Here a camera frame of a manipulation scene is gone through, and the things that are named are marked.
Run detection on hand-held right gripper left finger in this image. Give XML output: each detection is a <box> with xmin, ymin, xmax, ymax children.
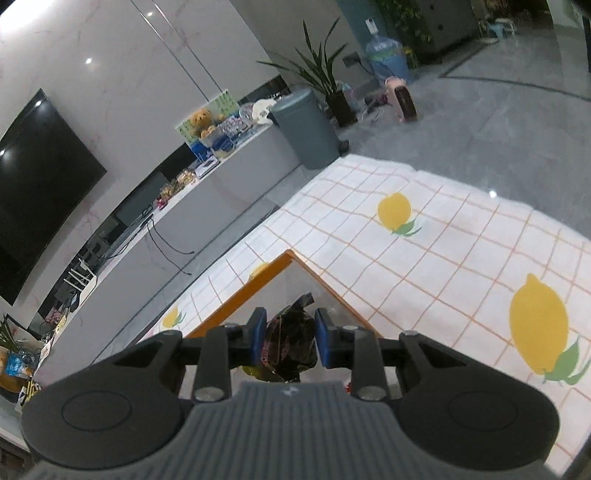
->
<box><xmin>113</xmin><ymin>307</ymin><xmax>269</xmax><ymax>404</ymax></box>

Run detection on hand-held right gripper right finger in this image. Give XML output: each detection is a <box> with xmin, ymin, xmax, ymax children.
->
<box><xmin>315</xmin><ymin>308</ymin><xmax>480</xmax><ymax>403</ymax></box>

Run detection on dark brown snack packet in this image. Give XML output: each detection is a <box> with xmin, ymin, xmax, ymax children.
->
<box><xmin>240</xmin><ymin>293</ymin><xmax>320</xmax><ymax>384</ymax></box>

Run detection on orange cardboard box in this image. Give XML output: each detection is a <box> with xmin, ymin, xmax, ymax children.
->
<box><xmin>185</xmin><ymin>249</ymin><xmax>402</xmax><ymax>398</ymax></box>

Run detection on pile of wrapped snacks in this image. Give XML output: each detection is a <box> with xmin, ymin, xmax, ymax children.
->
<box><xmin>157</xmin><ymin>168</ymin><xmax>199</xmax><ymax>210</ymax></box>

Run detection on long grey tv console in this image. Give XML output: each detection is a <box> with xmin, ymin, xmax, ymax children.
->
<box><xmin>0</xmin><ymin>122</ymin><xmax>319</xmax><ymax>462</ymax></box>

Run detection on checked lemon print tablecloth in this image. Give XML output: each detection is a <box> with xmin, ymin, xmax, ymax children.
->
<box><xmin>139</xmin><ymin>154</ymin><xmax>591</xmax><ymax>476</ymax></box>

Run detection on white router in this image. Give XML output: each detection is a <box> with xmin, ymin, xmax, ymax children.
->
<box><xmin>62</xmin><ymin>258</ymin><xmax>99</xmax><ymax>292</ymax></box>

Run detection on blue white boxes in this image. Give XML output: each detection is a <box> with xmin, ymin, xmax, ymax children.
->
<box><xmin>191</xmin><ymin>124</ymin><xmax>259</xmax><ymax>161</ymax></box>

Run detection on grey trash bin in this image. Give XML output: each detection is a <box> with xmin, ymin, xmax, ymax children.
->
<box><xmin>269</xmin><ymin>89</ymin><xmax>342</xmax><ymax>170</ymax></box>

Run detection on brown teddy bear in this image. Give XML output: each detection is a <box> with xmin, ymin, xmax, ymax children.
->
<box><xmin>191</xmin><ymin>108</ymin><xmax>218</xmax><ymax>139</ymax></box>

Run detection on white round fan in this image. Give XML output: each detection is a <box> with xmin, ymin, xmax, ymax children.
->
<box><xmin>252</xmin><ymin>99</ymin><xmax>276</xmax><ymax>124</ymax></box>

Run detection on tall potted plant black pot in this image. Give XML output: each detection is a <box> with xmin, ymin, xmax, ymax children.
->
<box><xmin>256</xmin><ymin>18</ymin><xmax>358</xmax><ymax>127</ymax></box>

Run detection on yellow black box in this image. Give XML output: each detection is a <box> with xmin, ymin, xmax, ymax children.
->
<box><xmin>16</xmin><ymin>378</ymin><xmax>44</xmax><ymax>407</ymax></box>

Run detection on green picture card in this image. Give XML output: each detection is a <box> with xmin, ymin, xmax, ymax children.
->
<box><xmin>175</xmin><ymin>90</ymin><xmax>241</xmax><ymax>144</ymax></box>

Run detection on blue snack bag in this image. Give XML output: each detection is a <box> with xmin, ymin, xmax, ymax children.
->
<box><xmin>4</xmin><ymin>351</ymin><xmax>35</xmax><ymax>377</ymax></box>

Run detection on pink space heater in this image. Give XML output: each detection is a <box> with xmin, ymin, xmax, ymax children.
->
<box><xmin>385</xmin><ymin>76</ymin><xmax>419</xmax><ymax>123</ymax></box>

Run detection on green leafy potted plant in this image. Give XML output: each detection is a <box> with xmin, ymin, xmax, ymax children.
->
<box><xmin>0</xmin><ymin>314</ymin><xmax>24</xmax><ymax>352</ymax></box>

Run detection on blue water jug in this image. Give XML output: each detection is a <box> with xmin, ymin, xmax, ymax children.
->
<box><xmin>365</xmin><ymin>16</ymin><xmax>411</xmax><ymax>86</ymax></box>

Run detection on hanging vine plant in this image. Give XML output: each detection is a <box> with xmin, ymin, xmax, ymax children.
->
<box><xmin>374</xmin><ymin>0</ymin><xmax>435</xmax><ymax>56</ymax></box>

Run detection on grey cabinet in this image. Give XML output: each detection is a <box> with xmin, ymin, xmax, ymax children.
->
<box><xmin>418</xmin><ymin>0</ymin><xmax>482</xmax><ymax>54</ymax></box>

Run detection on small plastic stool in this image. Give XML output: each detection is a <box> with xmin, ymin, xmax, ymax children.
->
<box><xmin>480</xmin><ymin>17</ymin><xmax>518</xmax><ymax>43</ymax></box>

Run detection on black cable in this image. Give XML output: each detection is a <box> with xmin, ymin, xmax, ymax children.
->
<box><xmin>147</xmin><ymin>222</ymin><xmax>195</xmax><ymax>276</ymax></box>

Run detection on black wall television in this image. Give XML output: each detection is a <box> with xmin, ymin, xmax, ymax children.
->
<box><xmin>0</xmin><ymin>89</ymin><xmax>108</xmax><ymax>305</ymax></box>

